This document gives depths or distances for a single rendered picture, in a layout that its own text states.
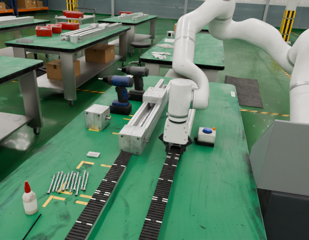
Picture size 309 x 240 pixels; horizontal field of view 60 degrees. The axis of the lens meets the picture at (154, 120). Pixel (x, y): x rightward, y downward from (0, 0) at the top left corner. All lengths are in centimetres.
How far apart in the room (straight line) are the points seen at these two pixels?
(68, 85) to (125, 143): 252
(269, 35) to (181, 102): 47
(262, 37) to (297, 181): 59
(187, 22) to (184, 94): 35
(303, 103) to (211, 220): 54
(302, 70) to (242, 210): 58
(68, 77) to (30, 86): 83
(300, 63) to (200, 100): 41
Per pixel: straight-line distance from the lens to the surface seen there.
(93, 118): 138
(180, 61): 111
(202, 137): 128
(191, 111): 144
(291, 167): 109
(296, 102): 114
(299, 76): 118
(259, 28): 126
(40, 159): 121
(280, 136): 101
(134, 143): 116
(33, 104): 293
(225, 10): 124
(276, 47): 128
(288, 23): 1129
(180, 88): 102
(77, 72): 427
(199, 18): 125
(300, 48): 120
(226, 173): 115
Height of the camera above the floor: 143
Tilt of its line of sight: 25 degrees down
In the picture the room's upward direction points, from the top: 3 degrees clockwise
